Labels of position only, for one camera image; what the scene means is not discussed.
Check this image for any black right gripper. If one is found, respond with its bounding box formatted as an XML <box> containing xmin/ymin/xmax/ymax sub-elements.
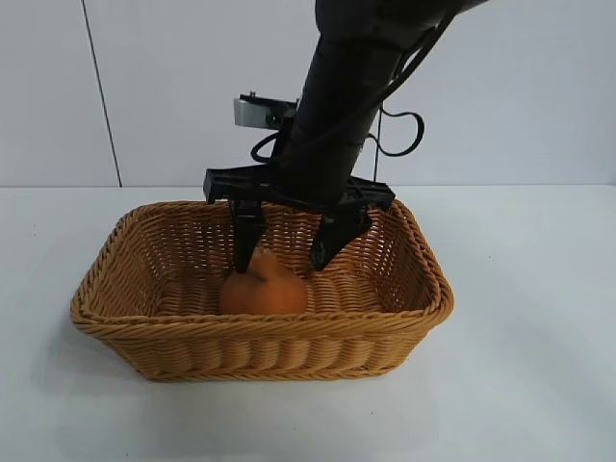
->
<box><xmin>203</xmin><ymin>122</ymin><xmax>397</xmax><ymax>275</ymax></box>

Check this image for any orange-brown bread bun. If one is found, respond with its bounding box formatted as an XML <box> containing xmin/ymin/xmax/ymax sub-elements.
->
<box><xmin>219</xmin><ymin>247</ymin><xmax>309</xmax><ymax>315</ymax></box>

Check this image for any tan woven wicker basket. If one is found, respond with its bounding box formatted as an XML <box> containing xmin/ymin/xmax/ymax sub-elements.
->
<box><xmin>70</xmin><ymin>197</ymin><xmax>455</xmax><ymax>384</ymax></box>

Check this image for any black right camera cable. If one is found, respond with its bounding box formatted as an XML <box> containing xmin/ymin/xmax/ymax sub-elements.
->
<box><xmin>248</xmin><ymin>129</ymin><xmax>291</xmax><ymax>164</ymax></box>

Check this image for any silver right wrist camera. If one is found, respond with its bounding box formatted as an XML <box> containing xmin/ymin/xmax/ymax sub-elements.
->
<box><xmin>233</xmin><ymin>92</ymin><xmax>300</xmax><ymax>130</ymax></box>

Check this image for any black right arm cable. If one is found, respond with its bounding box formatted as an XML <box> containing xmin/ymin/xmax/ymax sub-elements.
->
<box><xmin>353</xmin><ymin>0</ymin><xmax>468</xmax><ymax>158</ymax></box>

